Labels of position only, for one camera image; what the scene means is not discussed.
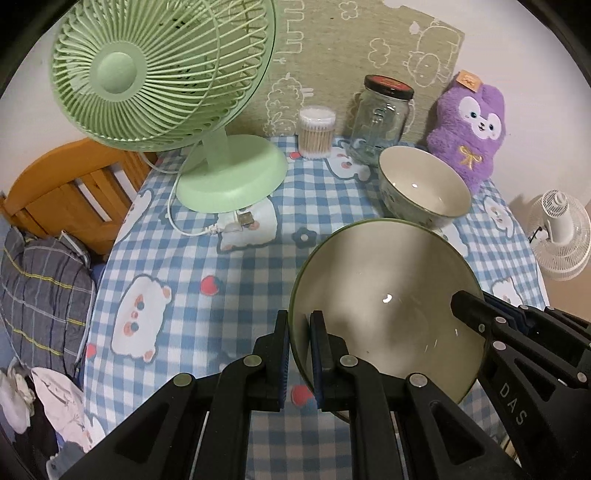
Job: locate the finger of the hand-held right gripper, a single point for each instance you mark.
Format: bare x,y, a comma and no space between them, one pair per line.
535,318
475,309

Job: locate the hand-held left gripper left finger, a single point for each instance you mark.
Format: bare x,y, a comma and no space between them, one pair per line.
284,360

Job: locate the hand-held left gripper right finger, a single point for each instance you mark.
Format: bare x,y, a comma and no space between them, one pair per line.
317,355

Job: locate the floral ceramic bowl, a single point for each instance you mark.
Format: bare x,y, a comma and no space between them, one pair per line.
383,286
425,184

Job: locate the white standing fan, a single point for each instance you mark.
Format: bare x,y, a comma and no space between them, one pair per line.
561,230

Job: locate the blue checked tablecloth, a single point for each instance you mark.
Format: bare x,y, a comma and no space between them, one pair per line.
231,267

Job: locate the purple plush bunny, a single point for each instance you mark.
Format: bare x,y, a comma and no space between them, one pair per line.
466,152

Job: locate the glass jar with dark lid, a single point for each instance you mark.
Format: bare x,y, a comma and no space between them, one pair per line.
376,124

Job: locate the cotton swab container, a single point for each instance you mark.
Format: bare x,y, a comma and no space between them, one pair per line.
316,134

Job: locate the grey plaid pillow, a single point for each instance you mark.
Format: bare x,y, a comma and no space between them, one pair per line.
41,295

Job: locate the white crumpled cloth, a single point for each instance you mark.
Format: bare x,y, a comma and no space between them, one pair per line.
16,401

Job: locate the orange wooden headboard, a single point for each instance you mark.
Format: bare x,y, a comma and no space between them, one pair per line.
60,184

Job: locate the green printed mat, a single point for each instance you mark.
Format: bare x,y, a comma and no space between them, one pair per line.
332,46

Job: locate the green desk fan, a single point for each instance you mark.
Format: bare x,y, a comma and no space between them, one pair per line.
120,69

